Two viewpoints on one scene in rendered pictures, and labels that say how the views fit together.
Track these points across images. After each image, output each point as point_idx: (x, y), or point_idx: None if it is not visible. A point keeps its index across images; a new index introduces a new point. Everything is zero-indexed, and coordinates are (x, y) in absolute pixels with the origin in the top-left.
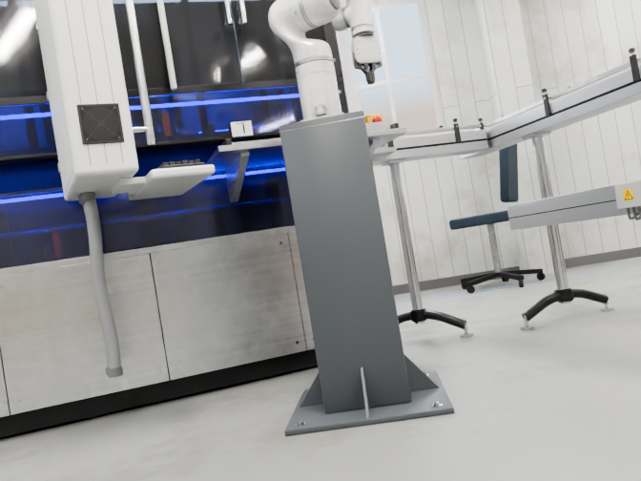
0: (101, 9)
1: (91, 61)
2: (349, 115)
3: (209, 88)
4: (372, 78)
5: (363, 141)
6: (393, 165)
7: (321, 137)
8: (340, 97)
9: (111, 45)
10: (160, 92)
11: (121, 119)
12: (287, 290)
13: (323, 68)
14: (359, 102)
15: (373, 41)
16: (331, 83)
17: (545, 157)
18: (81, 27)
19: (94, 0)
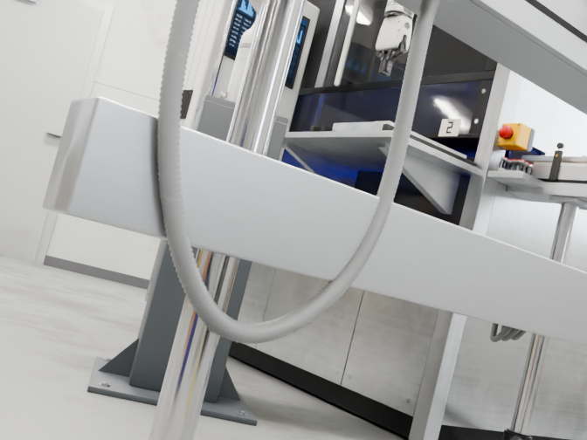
0: (211, 18)
1: (193, 58)
2: (203, 99)
3: (373, 85)
4: (382, 68)
5: (197, 124)
6: (562, 206)
7: (196, 120)
8: (481, 99)
9: (206, 45)
10: (341, 88)
11: (190, 102)
12: (350, 312)
13: (239, 55)
14: (500, 106)
15: (396, 23)
16: (240, 70)
17: None
18: (197, 34)
19: (210, 13)
